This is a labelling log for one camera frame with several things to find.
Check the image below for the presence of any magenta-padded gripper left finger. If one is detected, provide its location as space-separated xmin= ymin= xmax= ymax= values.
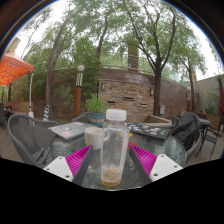
xmin=43 ymin=144 xmax=95 ymax=187

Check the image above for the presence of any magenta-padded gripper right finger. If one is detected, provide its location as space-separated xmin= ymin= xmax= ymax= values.
xmin=128 ymin=144 xmax=184 ymax=187

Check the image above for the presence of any clear plastic bottle white cap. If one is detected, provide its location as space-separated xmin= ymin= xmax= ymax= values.
xmin=99 ymin=108 xmax=131 ymax=188

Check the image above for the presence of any cream ribbed cup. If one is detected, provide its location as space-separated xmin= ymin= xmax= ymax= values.
xmin=83 ymin=126 xmax=105 ymax=151

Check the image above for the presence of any black laptop with stickers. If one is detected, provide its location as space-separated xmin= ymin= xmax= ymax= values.
xmin=126 ymin=122 xmax=172 ymax=141

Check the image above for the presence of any silver laptop with stickers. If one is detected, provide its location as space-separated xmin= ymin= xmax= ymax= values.
xmin=48 ymin=121 xmax=98 ymax=141

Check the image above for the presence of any black jacket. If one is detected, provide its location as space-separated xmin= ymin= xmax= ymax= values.
xmin=171 ymin=112 xmax=203 ymax=152

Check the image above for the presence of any potted green plant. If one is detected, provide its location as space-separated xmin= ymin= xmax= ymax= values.
xmin=84 ymin=94 xmax=110 ymax=129

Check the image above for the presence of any dark forked trunk tree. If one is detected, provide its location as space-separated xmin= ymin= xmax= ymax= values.
xmin=121 ymin=0 xmax=209 ymax=118

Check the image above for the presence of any black metal chair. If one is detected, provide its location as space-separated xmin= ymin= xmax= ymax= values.
xmin=199 ymin=124 xmax=222 ymax=158

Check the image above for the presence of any round glass side table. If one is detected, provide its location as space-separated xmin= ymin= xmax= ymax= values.
xmin=199 ymin=118 xmax=212 ymax=128

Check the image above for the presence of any wooden bench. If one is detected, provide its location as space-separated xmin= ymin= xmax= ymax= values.
xmin=4 ymin=100 xmax=34 ymax=115

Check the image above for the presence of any leaning pale trunk tree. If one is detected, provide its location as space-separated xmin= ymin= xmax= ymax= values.
xmin=43 ymin=0 xmax=113 ymax=120

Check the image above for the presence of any closed maroon umbrella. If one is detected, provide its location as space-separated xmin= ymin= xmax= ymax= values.
xmin=217 ymin=75 xmax=224 ymax=118

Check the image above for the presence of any orange canopy tent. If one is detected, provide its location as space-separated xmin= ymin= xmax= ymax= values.
xmin=0 ymin=49 xmax=36 ymax=87

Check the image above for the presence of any grey wall utility box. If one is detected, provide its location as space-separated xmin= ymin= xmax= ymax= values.
xmin=158 ymin=104 xmax=167 ymax=116

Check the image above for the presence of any blue yellow striped post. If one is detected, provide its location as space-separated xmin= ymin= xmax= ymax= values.
xmin=42 ymin=104 xmax=51 ymax=122

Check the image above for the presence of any globe-topped wooden lamp post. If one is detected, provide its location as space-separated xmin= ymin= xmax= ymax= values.
xmin=73 ymin=64 xmax=86 ymax=119

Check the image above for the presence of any short wooden lamp post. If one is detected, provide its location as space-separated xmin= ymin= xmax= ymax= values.
xmin=185 ymin=86 xmax=193 ymax=113

